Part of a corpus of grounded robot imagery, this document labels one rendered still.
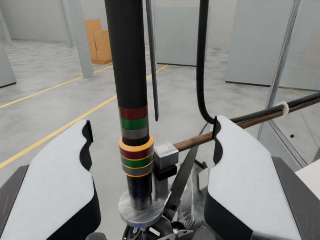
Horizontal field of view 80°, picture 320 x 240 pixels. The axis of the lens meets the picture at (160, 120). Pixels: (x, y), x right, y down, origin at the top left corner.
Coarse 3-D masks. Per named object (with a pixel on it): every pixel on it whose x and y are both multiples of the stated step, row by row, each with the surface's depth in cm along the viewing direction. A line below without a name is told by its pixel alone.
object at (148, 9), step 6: (150, 0) 17; (150, 6) 17; (150, 12) 17; (150, 18) 17; (150, 24) 17; (150, 30) 17; (150, 36) 17; (150, 42) 18; (150, 48) 18; (150, 54) 18; (150, 60) 19; (156, 84) 20; (156, 90) 20; (156, 96) 20; (156, 102) 21; (156, 108) 21; (156, 114) 21; (156, 120) 22
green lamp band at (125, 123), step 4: (148, 116) 22; (120, 120) 22; (124, 120) 21; (128, 120) 21; (132, 120) 21; (136, 120) 21; (140, 120) 21; (144, 120) 21; (148, 120) 22; (120, 124) 22; (124, 124) 21; (128, 124) 21; (132, 124) 21; (136, 124) 21; (140, 124) 21; (144, 124) 22; (128, 128) 21; (132, 128) 21; (136, 128) 21
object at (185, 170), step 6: (204, 126) 55; (192, 150) 58; (186, 156) 54; (192, 156) 62; (186, 162) 57; (192, 162) 66; (180, 168) 53; (186, 168) 59; (180, 174) 56; (186, 174) 62; (174, 180) 53; (180, 180) 58; (186, 180) 63; (174, 186) 54; (180, 186) 59; (180, 192) 60
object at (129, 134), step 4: (148, 124) 23; (144, 128) 22; (148, 128) 23; (124, 132) 22; (128, 132) 22; (132, 132) 21; (136, 132) 22; (140, 132) 22; (144, 132) 22; (148, 132) 23; (124, 136) 22; (128, 136) 22; (132, 136) 22; (136, 136) 22; (140, 136) 22; (144, 136) 22
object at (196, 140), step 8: (296, 104) 39; (304, 104) 40; (312, 104) 41; (272, 112) 36; (280, 112) 37; (288, 112) 38; (248, 120) 34; (256, 120) 34; (264, 120) 35; (200, 136) 29; (208, 136) 30; (176, 144) 28; (184, 144) 28; (192, 144) 28; (200, 144) 29
